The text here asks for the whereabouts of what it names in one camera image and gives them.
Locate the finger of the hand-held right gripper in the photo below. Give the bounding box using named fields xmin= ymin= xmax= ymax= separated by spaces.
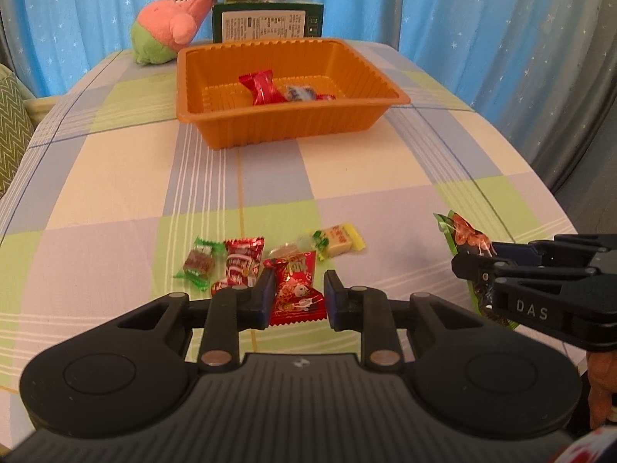
xmin=492 ymin=234 xmax=617 ymax=265
xmin=452 ymin=251 xmax=605 ymax=295

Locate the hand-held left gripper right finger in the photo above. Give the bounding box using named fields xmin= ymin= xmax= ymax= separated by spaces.
xmin=324 ymin=269 xmax=516 ymax=373

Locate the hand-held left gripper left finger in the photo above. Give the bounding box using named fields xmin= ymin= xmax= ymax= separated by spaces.
xmin=113 ymin=267 xmax=276 ymax=373

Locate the red cartoon snack packet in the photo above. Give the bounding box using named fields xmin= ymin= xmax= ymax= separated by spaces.
xmin=263 ymin=251 xmax=329 ymax=327

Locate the long green snack packet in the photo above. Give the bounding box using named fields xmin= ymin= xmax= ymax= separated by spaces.
xmin=433 ymin=211 xmax=519 ymax=331

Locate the red white candy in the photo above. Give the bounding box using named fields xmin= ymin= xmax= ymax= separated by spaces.
xmin=211 ymin=236 xmax=266 ymax=295

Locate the clear candy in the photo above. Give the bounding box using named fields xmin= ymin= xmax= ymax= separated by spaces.
xmin=267 ymin=236 xmax=319 ymax=257

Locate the yellow green candy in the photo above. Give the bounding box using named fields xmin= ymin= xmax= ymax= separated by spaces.
xmin=313 ymin=222 xmax=367 ymax=257

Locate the green brown candy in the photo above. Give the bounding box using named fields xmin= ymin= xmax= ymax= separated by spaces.
xmin=174 ymin=236 xmax=226 ymax=292

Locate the orange plastic tray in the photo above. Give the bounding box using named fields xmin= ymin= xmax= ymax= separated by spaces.
xmin=176 ymin=37 xmax=411 ymax=150

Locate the clear packet of dark sticks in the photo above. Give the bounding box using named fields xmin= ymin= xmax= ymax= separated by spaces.
xmin=282 ymin=84 xmax=321 ymax=103

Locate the person's right hand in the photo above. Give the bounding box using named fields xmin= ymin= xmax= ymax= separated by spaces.
xmin=585 ymin=352 xmax=617 ymax=428

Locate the person's red patterned clothing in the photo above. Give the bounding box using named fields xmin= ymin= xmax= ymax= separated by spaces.
xmin=554 ymin=424 xmax=617 ymax=463

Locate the plaid tablecloth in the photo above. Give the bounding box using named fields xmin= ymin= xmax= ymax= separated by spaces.
xmin=0 ymin=39 xmax=591 ymax=396

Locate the blue grey star curtain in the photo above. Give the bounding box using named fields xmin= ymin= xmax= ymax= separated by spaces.
xmin=289 ymin=0 xmax=617 ymax=194
xmin=0 ymin=0 xmax=217 ymax=100

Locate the dark green carton box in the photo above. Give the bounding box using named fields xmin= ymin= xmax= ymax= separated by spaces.
xmin=212 ymin=0 xmax=325 ymax=44

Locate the pink green star plush toy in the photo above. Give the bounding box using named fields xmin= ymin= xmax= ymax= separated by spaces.
xmin=131 ymin=0 xmax=217 ymax=66

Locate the light green sofa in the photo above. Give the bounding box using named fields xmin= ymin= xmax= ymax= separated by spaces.
xmin=26 ymin=95 xmax=66 ymax=128

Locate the green zigzag pillow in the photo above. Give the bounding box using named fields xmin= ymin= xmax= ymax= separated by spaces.
xmin=0 ymin=65 xmax=37 ymax=196

